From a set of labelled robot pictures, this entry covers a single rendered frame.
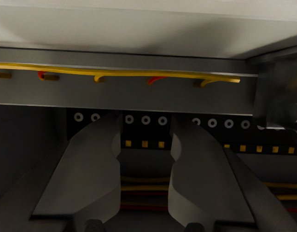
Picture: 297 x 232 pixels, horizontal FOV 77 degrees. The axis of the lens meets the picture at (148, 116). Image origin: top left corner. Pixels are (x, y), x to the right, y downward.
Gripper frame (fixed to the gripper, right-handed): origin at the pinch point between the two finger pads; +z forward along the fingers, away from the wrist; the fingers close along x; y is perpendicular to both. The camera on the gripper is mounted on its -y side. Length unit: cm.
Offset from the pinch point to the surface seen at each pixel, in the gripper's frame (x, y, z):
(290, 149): 18.3, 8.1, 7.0
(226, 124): 10.0, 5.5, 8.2
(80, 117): -7.9, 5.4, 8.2
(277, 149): 16.6, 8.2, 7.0
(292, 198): 18.5, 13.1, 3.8
